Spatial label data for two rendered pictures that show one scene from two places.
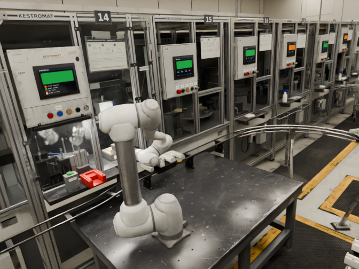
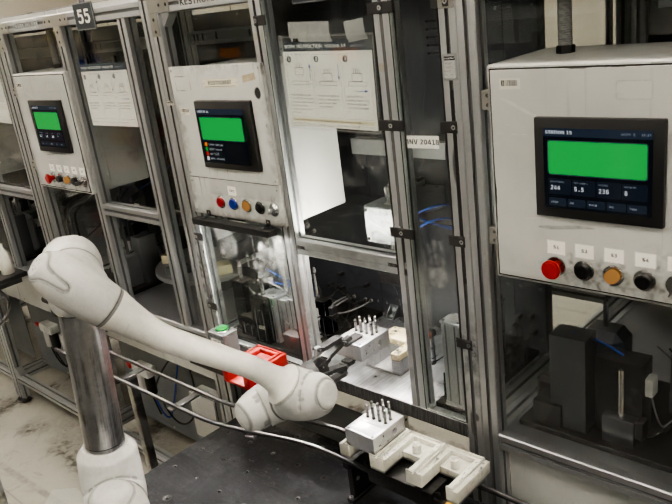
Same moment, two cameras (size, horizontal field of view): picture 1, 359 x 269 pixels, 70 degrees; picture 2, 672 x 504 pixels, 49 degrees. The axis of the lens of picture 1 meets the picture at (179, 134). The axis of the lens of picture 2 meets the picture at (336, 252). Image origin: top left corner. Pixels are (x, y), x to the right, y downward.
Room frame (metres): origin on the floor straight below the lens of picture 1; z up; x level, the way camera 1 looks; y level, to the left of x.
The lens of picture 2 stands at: (1.82, -1.38, 1.98)
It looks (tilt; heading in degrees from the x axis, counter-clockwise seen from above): 19 degrees down; 87
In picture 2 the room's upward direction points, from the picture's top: 7 degrees counter-clockwise
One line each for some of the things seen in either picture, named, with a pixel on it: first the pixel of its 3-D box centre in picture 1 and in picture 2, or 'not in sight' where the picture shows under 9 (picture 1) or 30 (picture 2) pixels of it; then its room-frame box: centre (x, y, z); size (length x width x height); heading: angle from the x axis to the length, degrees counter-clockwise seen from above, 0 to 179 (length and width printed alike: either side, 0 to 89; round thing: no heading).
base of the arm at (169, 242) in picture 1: (172, 229); not in sight; (1.33, 0.08, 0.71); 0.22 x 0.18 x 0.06; 132
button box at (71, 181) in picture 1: (71, 181); (227, 344); (1.57, 0.75, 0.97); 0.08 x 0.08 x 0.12; 42
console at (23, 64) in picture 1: (48, 85); (254, 136); (1.76, 0.85, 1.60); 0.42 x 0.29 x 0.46; 132
